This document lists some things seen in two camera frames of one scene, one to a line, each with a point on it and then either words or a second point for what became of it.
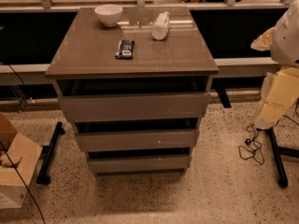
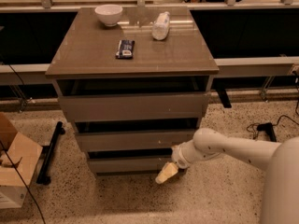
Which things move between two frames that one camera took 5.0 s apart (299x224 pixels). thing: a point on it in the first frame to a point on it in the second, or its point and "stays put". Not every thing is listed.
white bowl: [108, 14] stays put
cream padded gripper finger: [279, 91] to [183, 155]
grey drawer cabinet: [134, 82] stays put
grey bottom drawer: [139, 162] stays put
